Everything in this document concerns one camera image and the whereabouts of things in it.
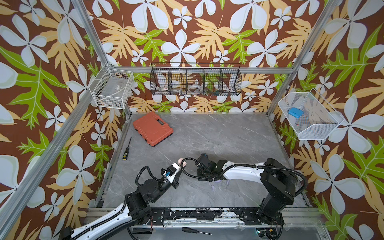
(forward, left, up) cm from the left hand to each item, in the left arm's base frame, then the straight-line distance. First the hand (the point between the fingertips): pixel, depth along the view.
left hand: (182, 163), depth 71 cm
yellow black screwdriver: (+14, +38, -19) cm, 45 cm away
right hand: (+1, -8, -20) cm, 21 cm away
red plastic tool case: (+34, +23, -16) cm, 44 cm away
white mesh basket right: (+24, -70, +8) cm, 74 cm away
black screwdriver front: (-25, -3, -19) cm, 32 cm away
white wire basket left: (+40, +42, +14) cm, 59 cm away
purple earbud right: (-2, -26, -20) cm, 33 cm away
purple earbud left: (-5, -17, -20) cm, 27 cm away
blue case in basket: (+30, -65, +6) cm, 72 cm away
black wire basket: (+56, -9, +10) cm, 57 cm away
